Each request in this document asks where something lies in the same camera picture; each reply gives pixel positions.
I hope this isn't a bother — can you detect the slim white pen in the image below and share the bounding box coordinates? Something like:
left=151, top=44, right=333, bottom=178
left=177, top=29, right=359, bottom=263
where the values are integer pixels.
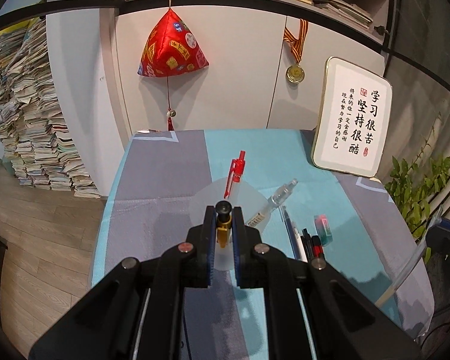
left=292, top=222, right=308, bottom=263

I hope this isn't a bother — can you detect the teal pink eraser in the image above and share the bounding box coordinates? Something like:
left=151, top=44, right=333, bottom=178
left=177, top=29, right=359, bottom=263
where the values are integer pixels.
left=314, top=214, right=332, bottom=240

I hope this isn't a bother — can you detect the blue translucent pen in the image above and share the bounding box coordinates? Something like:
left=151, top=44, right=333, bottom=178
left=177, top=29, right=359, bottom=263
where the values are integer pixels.
left=280, top=205, right=302, bottom=261

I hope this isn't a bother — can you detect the black pen yellow band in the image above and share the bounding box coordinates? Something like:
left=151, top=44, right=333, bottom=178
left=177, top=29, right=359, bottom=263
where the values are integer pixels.
left=215, top=200, right=232, bottom=249

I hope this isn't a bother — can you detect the frosted translucent pen cup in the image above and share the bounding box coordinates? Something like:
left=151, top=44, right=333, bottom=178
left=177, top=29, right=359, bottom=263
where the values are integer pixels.
left=189, top=178, right=267, bottom=272

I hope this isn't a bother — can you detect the clear gel pen grey grip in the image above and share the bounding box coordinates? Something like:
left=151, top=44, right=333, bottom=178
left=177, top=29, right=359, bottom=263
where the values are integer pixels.
left=245, top=179, right=298, bottom=228

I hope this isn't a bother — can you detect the red retractable pen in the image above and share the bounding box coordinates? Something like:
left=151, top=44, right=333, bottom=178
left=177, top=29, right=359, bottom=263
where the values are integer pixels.
left=223, top=150, right=246, bottom=202

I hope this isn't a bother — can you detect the green potted plant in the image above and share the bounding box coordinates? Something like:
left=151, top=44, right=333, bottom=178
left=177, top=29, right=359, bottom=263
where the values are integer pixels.
left=385, top=119, right=450, bottom=242

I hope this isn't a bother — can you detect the teal grey table cloth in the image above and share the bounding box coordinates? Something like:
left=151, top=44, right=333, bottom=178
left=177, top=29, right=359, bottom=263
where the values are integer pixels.
left=91, top=129, right=435, bottom=359

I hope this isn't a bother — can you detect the framed calligraphy sign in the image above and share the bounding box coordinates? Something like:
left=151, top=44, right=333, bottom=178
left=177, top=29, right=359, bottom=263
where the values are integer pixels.
left=311, top=57, right=393, bottom=178

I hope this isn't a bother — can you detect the stack of books and papers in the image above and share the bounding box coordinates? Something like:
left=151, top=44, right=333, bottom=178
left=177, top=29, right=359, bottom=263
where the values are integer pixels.
left=0, top=18, right=100, bottom=198

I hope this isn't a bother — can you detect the gold medal striped ribbon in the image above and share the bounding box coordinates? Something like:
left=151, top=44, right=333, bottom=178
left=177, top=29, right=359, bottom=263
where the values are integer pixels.
left=283, top=19, right=309, bottom=85

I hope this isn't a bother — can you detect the red hanging zongzi ornament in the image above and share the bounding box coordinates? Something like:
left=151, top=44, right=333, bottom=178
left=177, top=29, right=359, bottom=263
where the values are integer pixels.
left=137, top=8, right=209, bottom=131

